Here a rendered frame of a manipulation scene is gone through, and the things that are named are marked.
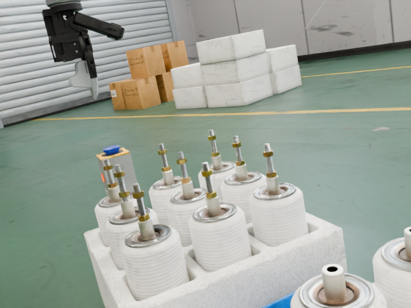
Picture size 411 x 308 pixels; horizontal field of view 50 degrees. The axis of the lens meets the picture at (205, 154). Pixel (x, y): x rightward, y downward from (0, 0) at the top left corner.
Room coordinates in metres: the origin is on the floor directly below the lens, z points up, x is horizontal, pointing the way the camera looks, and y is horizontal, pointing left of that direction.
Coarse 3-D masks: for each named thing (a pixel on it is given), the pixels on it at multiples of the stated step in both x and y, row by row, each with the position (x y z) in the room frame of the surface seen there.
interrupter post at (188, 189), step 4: (184, 184) 0.79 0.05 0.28; (188, 184) 0.79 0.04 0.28; (192, 184) 0.80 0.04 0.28; (184, 188) 0.79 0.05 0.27; (188, 188) 0.79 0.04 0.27; (192, 188) 0.80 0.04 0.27; (184, 192) 0.80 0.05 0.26; (188, 192) 0.79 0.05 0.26; (192, 192) 0.80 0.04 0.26; (184, 196) 0.80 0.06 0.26; (188, 196) 0.79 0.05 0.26; (192, 196) 0.79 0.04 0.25
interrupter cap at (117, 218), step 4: (136, 208) 0.79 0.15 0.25; (148, 208) 0.77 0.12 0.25; (116, 212) 0.79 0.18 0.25; (120, 212) 0.79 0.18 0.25; (136, 212) 0.78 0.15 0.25; (148, 212) 0.75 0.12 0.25; (112, 216) 0.77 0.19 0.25; (116, 216) 0.77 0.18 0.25; (120, 216) 0.77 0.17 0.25; (136, 216) 0.75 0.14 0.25; (112, 220) 0.75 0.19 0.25; (116, 220) 0.75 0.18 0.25; (120, 220) 0.74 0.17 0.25; (124, 220) 0.74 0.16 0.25; (128, 220) 0.73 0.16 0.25; (132, 220) 0.73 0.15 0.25; (136, 220) 0.73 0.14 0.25; (116, 224) 0.73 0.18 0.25; (120, 224) 0.73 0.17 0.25; (124, 224) 0.73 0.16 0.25
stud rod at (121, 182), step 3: (117, 165) 0.76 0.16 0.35; (117, 168) 0.76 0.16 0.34; (117, 171) 0.76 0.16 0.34; (120, 171) 0.76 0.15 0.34; (120, 177) 0.76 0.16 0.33; (120, 180) 0.76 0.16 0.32; (123, 180) 0.76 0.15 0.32; (120, 183) 0.76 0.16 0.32; (123, 183) 0.76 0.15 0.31; (120, 186) 0.76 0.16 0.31; (123, 186) 0.76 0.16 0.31; (120, 189) 0.76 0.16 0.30; (123, 189) 0.76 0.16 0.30; (123, 198) 0.76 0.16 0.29; (126, 198) 0.76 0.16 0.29; (126, 201) 0.76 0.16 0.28
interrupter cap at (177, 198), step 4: (196, 188) 0.83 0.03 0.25; (200, 188) 0.83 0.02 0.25; (204, 188) 0.82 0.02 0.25; (176, 192) 0.83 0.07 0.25; (180, 192) 0.83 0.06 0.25; (196, 192) 0.82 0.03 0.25; (200, 192) 0.81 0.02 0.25; (204, 192) 0.80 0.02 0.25; (172, 196) 0.81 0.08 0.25; (176, 196) 0.81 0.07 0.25; (180, 196) 0.81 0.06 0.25; (196, 196) 0.80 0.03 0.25; (200, 196) 0.78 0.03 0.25; (204, 196) 0.78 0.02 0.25; (172, 200) 0.79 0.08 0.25; (176, 200) 0.79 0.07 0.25; (180, 200) 0.78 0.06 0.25; (184, 200) 0.78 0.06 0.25; (188, 200) 0.77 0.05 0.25; (192, 200) 0.77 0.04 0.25; (196, 200) 0.77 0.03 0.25; (180, 204) 0.77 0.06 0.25
